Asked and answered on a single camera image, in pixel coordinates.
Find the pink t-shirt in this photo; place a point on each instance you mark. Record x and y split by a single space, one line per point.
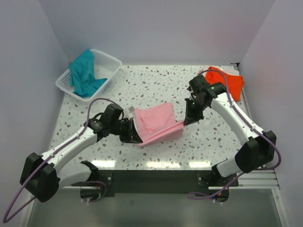
157 124

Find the folded white t-shirt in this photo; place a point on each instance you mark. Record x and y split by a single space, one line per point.
226 69

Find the white plastic basket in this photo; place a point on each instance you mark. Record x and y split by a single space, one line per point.
105 66

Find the aluminium frame rail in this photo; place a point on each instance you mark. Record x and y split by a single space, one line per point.
260 179

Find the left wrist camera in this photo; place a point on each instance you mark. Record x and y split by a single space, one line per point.
129 112

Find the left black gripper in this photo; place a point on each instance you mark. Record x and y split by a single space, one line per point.
131 136

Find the teal t-shirt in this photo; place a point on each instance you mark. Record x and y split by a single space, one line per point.
83 77

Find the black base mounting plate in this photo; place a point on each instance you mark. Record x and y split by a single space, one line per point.
113 182

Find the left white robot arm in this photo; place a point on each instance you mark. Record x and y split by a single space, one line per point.
41 173

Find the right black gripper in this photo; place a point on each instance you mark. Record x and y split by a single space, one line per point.
191 117

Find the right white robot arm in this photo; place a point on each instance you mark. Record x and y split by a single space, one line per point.
257 145

